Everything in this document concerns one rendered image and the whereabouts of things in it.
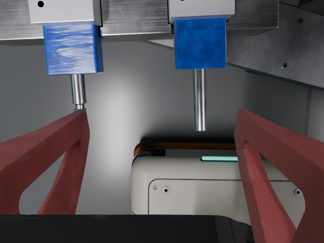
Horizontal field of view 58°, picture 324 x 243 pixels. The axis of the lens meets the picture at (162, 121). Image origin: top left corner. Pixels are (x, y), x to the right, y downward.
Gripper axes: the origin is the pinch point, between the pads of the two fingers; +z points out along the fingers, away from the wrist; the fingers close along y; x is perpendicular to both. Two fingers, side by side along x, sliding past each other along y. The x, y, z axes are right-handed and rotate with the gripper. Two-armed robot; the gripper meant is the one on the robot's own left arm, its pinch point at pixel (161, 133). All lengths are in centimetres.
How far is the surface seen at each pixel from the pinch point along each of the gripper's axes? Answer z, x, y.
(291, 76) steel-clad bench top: 18.4, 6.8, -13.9
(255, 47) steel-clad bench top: 19.8, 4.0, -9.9
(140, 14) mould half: 15.9, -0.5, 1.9
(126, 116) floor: 83, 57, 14
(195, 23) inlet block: 14.2, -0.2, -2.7
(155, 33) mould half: 15.2, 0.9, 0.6
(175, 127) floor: 81, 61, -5
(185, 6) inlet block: 13.5, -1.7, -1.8
